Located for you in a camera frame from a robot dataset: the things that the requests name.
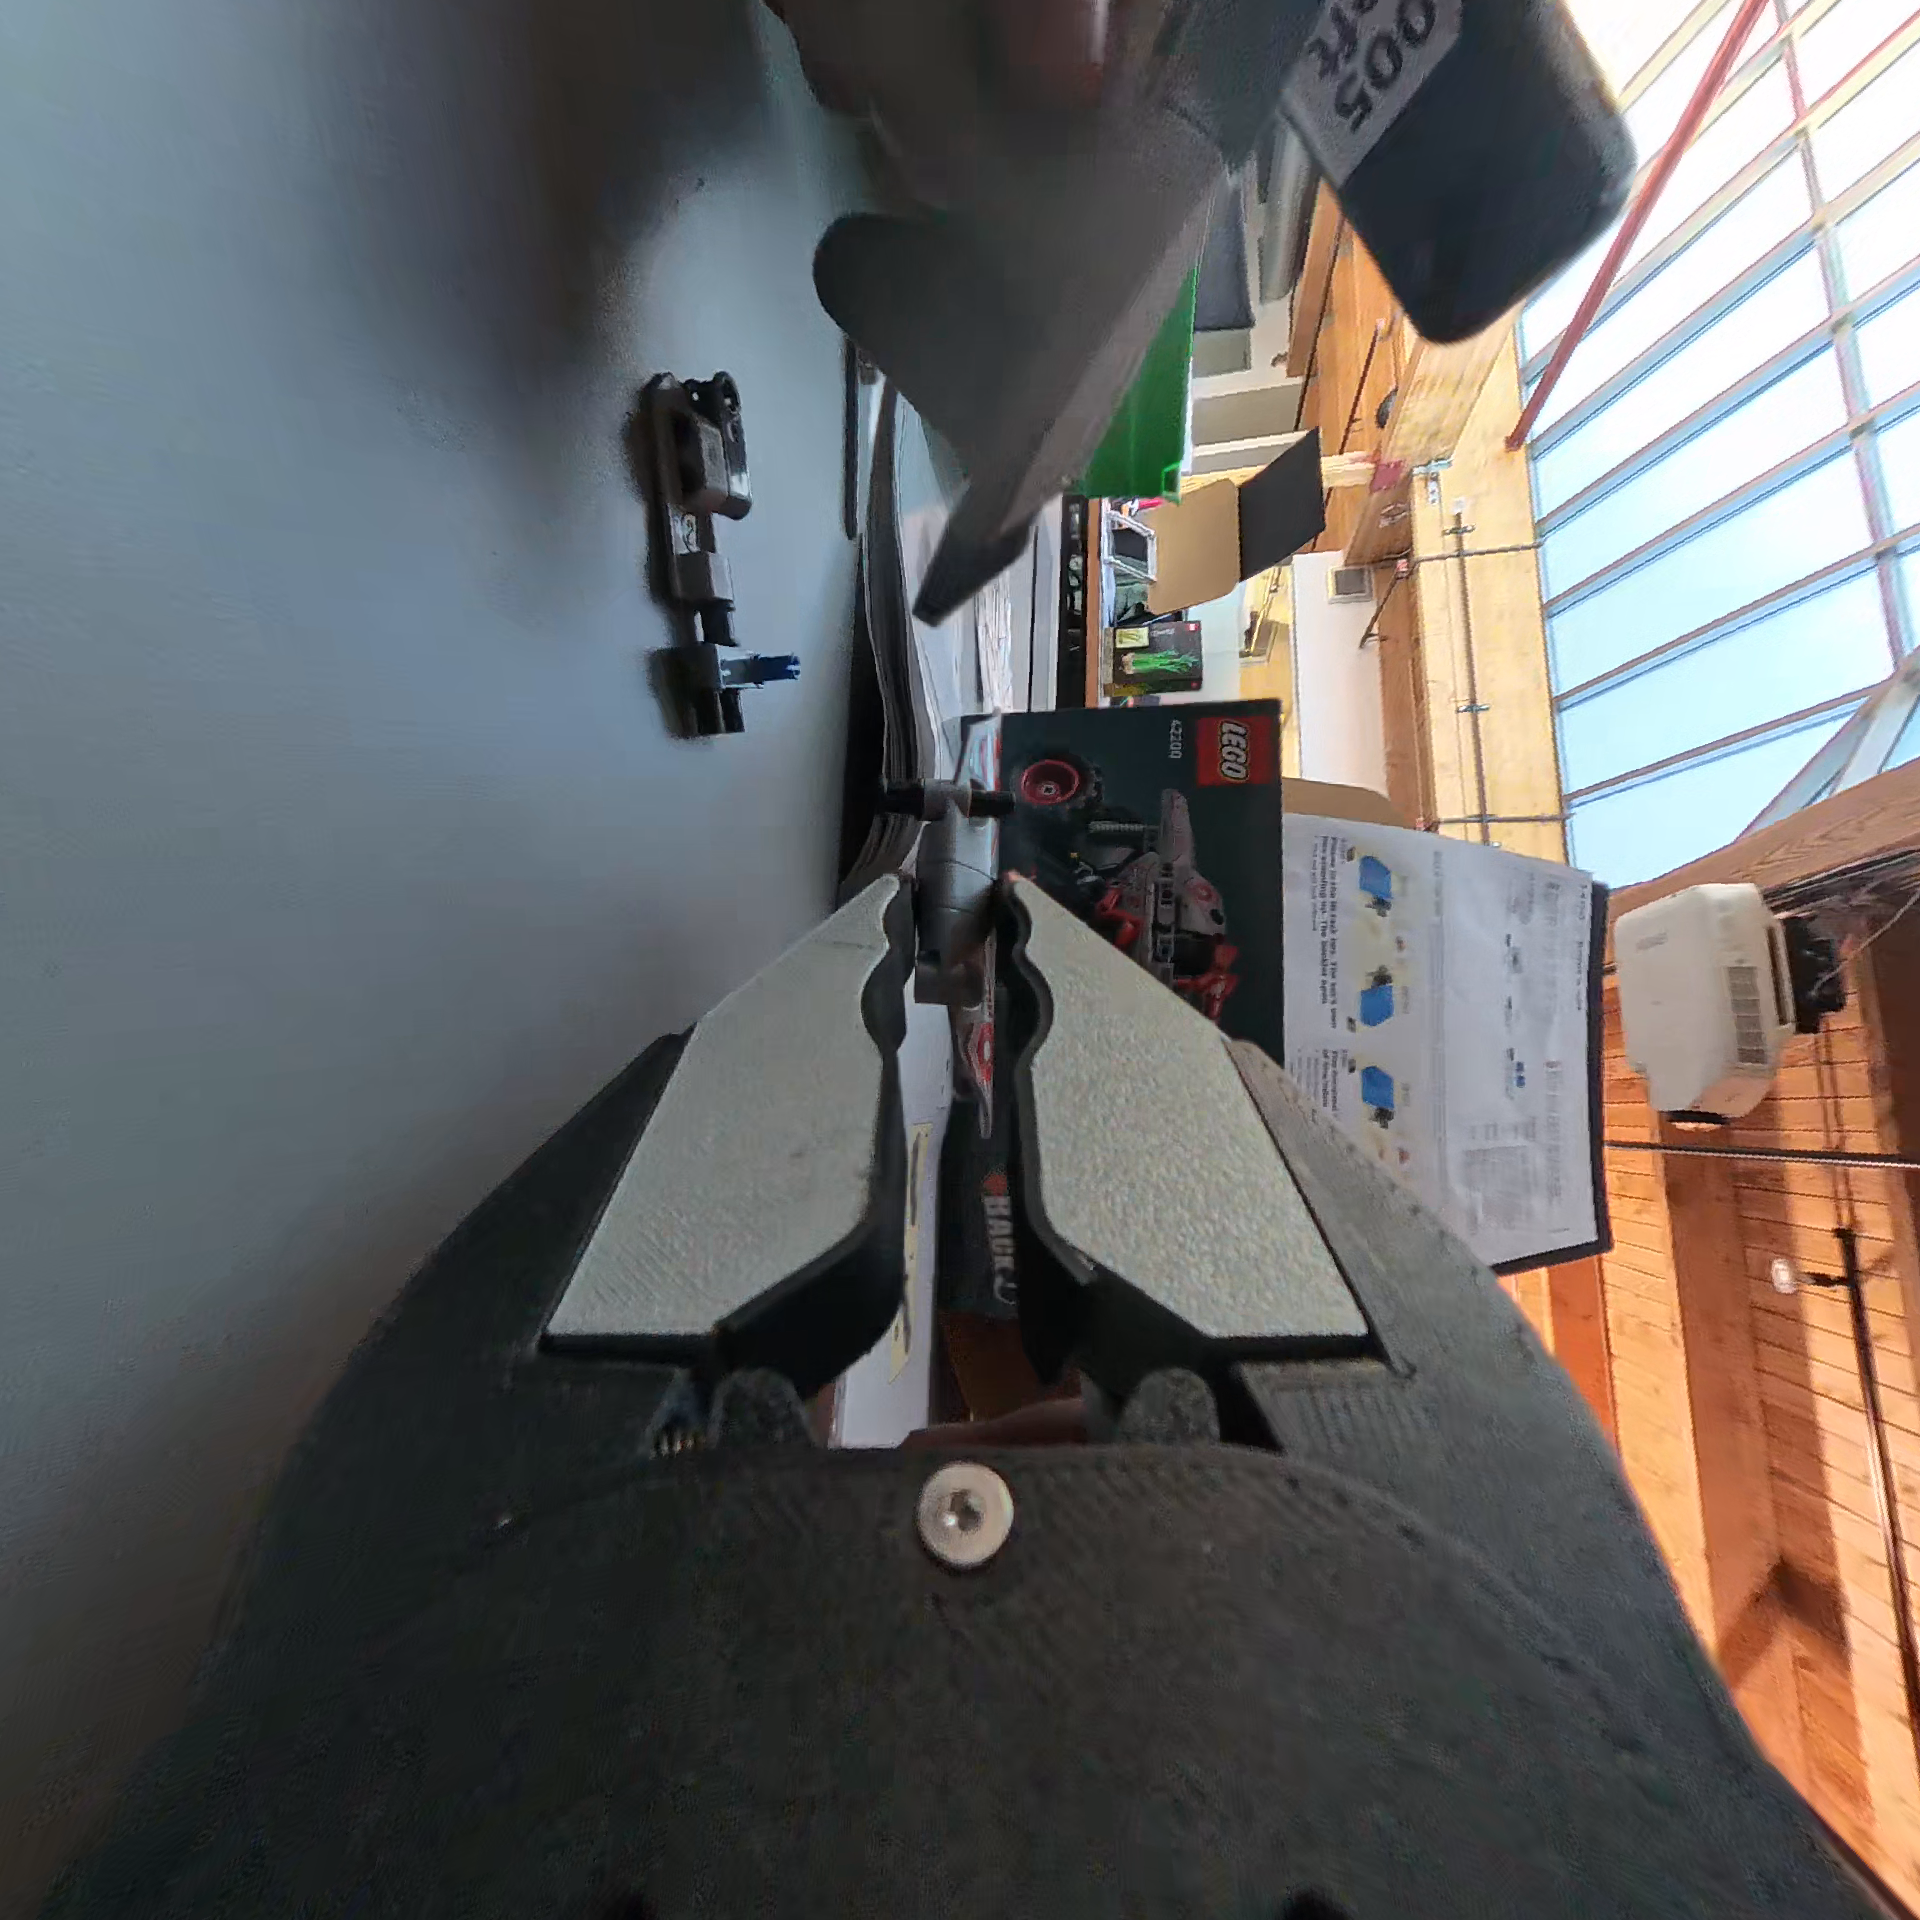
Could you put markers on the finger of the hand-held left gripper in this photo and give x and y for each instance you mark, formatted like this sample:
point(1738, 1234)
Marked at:
point(1035, 344)

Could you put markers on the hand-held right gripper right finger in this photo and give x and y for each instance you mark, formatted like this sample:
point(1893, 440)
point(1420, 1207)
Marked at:
point(1171, 1184)

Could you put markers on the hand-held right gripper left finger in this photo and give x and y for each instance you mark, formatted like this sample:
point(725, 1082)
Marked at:
point(734, 1171)

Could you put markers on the grey Lego beam assembly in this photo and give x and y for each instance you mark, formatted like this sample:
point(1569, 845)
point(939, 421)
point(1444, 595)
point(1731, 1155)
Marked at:
point(953, 900)
point(698, 495)

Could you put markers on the dark lego set box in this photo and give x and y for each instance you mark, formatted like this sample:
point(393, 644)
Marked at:
point(1141, 810)

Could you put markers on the lego instruction booklet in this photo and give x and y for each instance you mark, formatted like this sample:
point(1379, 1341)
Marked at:
point(879, 781)

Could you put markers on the person's left hand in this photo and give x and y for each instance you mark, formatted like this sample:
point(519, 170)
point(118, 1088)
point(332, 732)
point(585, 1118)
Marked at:
point(961, 38)

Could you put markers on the red pipe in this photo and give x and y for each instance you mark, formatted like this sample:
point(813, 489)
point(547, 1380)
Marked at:
point(1620, 224)

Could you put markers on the green plastic bin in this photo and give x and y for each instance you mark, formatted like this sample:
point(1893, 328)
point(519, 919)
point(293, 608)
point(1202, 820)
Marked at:
point(1148, 421)

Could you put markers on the open cardboard box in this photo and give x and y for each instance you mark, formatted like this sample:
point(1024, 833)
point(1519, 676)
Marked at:
point(1200, 555)

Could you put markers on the printed instruction poster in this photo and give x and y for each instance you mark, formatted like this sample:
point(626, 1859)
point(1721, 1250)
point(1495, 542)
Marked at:
point(1441, 1020)

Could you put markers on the small green print box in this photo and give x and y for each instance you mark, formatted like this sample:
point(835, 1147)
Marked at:
point(1154, 661)

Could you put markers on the large grid window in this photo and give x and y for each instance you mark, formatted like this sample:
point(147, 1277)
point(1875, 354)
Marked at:
point(1724, 525)

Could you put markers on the white projector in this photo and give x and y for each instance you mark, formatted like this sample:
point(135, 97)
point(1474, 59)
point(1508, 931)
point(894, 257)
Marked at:
point(1694, 990)

